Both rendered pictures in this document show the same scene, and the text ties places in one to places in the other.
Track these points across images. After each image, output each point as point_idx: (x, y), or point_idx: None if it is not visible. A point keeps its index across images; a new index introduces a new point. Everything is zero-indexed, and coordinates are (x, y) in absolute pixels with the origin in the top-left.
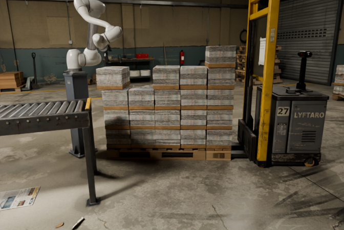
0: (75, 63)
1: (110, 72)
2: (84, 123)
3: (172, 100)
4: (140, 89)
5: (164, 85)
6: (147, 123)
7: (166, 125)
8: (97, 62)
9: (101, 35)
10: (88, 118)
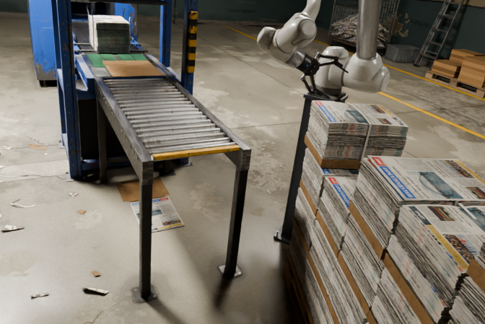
0: (321, 76)
1: (320, 120)
2: (140, 174)
3: (364, 276)
4: (337, 190)
5: (363, 220)
6: (323, 276)
7: (338, 317)
8: (366, 89)
9: (276, 31)
10: (141, 170)
